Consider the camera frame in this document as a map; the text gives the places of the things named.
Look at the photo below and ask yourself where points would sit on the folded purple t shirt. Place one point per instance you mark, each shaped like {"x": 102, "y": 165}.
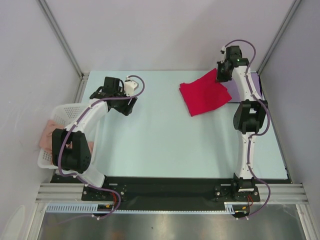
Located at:
{"x": 233, "y": 90}

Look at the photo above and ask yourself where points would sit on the right aluminium frame post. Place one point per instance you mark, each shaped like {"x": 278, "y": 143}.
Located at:
{"x": 279, "y": 34}

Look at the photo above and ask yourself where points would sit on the aluminium frame post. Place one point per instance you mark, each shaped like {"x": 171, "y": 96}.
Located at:
{"x": 279, "y": 34}
{"x": 54, "y": 25}

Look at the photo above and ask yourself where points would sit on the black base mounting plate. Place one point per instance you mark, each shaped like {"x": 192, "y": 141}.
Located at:
{"x": 171, "y": 194}

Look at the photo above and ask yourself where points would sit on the white plastic laundry basket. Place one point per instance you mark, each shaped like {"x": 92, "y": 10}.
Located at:
{"x": 65, "y": 110}

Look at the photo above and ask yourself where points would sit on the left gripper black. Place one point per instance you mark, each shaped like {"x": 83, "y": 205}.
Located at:
{"x": 126, "y": 109}

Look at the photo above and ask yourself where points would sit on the aluminium rail front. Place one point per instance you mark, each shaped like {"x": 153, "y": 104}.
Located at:
{"x": 74, "y": 193}

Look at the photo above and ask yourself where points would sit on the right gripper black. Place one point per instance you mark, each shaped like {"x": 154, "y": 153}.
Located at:
{"x": 220, "y": 78}

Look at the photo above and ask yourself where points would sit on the white slotted cable duct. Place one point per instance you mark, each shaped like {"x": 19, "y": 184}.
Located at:
{"x": 88, "y": 208}

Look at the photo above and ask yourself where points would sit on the pink t shirt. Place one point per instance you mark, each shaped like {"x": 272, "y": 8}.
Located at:
{"x": 45, "y": 142}

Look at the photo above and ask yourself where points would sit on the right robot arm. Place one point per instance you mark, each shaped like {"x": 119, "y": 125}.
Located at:
{"x": 247, "y": 121}

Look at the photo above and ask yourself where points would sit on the left aluminium frame post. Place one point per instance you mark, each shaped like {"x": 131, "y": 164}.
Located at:
{"x": 54, "y": 25}

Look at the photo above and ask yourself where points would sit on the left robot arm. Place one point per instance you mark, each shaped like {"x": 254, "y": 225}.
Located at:
{"x": 93, "y": 177}

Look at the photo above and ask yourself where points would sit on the red t shirt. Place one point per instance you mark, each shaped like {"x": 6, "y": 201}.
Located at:
{"x": 204, "y": 94}

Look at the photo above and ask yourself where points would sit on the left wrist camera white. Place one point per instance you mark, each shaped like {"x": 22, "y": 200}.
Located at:
{"x": 130, "y": 86}

